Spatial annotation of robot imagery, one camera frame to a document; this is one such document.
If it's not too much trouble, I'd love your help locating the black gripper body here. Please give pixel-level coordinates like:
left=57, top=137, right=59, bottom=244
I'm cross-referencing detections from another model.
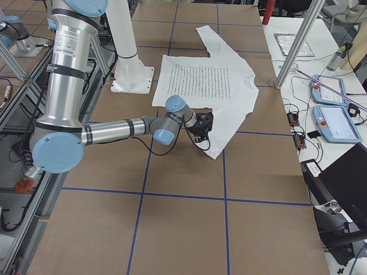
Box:
left=191, top=112, right=214, bottom=137

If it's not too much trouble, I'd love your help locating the white long-sleeve printed shirt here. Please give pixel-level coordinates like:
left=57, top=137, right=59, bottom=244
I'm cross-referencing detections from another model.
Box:
left=152, top=25, right=258, bottom=159

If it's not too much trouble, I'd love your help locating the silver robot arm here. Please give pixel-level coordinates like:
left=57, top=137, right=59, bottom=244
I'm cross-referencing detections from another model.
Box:
left=30, top=1, right=213, bottom=174
left=1, top=15, right=29, bottom=48

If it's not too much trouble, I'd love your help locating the upper orange black adapter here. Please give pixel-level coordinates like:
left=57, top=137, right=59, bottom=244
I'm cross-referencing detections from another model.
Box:
left=287, top=112, right=300, bottom=127

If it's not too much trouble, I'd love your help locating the orange black adapter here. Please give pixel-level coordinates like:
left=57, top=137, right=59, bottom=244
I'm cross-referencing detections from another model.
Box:
left=287, top=112, right=300, bottom=127
left=292, top=133, right=307, bottom=151

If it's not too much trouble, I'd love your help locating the lower orange black adapter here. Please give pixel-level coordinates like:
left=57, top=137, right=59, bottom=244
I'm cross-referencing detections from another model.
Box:
left=292, top=133, right=307, bottom=151

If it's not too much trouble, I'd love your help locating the black box white label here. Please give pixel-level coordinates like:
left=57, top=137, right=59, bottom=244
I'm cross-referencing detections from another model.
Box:
left=300, top=159, right=322, bottom=187

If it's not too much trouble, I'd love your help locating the upper blue teach pendant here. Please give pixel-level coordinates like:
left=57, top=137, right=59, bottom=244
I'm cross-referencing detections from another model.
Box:
left=310, top=74, right=347, bottom=106

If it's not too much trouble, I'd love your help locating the blue teach pendant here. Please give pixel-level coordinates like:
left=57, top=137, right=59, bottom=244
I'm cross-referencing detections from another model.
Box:
left=310, top=74, right=347, bottom=106
left=313, top=105, right=363, bottom=144

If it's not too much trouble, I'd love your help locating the silver foil tray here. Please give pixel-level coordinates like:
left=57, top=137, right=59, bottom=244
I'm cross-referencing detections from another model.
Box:
left=274, top=33, right=315, bottom=57

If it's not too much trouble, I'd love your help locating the lower blue teach pendant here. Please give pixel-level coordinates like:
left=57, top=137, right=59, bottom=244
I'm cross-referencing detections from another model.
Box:
left=313, top=105, right=363, bottom=144

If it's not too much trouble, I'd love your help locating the red cylinder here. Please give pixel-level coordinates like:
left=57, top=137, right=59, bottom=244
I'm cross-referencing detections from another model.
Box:
left=262, top=0, right=276, bottom=25

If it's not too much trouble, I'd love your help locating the black laptop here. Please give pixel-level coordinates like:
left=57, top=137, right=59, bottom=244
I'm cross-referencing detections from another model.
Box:
left=319, top=143, right=366, bottom=229

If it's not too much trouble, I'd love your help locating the clear water bottle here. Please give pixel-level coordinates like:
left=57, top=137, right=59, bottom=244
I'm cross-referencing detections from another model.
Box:
left=326, top=41, right=353, bottom=71

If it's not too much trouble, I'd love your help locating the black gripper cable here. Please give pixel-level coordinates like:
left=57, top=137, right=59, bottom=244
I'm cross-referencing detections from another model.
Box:
left=133, top=114, right=212, bottom=157

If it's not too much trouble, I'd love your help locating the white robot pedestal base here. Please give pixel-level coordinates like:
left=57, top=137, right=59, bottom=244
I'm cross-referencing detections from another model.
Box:
left=106, top=0, right=154, bottom=95

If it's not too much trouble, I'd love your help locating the aluminium frame post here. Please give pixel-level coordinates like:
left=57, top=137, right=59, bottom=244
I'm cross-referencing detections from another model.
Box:
left=275, top=0, right=325, bottom=89

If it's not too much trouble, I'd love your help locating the orange device on rail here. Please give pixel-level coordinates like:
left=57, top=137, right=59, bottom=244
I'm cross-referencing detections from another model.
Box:
left=14, top=176, right=34, bottom=194

